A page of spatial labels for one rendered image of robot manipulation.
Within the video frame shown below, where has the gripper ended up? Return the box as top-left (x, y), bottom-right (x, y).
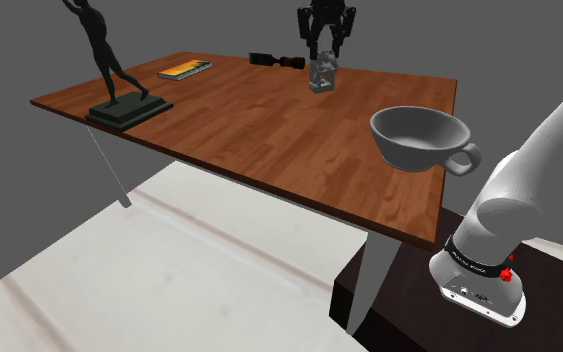
top-left (296, 0), bottom-right (358, 61)

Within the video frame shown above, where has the black and dark red tool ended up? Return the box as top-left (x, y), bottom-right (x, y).
top-left (248, 51), bottom-right (307, 70)

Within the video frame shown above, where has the wooden table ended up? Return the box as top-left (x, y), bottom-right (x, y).
top-left (29, 50), bottom-right (459, 338)

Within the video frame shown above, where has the dark human statue on base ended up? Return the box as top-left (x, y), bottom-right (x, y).
top-left (61, 0), bottom-right (175, 133)

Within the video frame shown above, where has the grey faceted figure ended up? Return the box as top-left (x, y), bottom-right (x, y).
top-left (308, 47), bottom-right (339, 94)

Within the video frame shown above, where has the book with yellow orange cover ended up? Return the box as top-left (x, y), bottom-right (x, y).
top-left (156, 59), bottom-right (214, 82)

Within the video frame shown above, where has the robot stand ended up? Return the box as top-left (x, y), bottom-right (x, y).
top-left (329, 206), bottom-right (563, 352)

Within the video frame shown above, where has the grey cup with handle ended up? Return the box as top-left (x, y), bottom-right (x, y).
top-left (369, 105), bottom-right (483, 177)

